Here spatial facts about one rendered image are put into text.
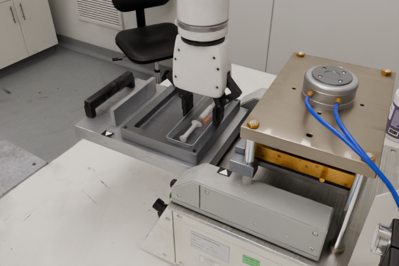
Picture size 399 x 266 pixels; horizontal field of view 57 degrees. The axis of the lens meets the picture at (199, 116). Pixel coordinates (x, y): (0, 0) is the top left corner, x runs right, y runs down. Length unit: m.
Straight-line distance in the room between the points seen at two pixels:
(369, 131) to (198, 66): 0.29
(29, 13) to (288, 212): 2.90
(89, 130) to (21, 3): 2.49
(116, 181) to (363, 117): 0.61
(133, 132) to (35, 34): 2.66
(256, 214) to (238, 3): 1.90
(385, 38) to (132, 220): 1.68
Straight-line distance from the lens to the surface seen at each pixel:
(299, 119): 0.54
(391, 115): 1.16
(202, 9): 0.57
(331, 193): 0.70
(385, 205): 0.51
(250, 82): 1.34
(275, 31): 2.31
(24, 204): 0.97
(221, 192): 0.57
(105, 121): 0.78
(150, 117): 0.75
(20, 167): 1.08
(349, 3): 2.15
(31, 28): 3.27
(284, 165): 0.57
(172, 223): 0.68
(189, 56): 0.63
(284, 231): 0.57
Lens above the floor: 1.41
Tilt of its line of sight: 35 degrees down
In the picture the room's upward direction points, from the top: straight up
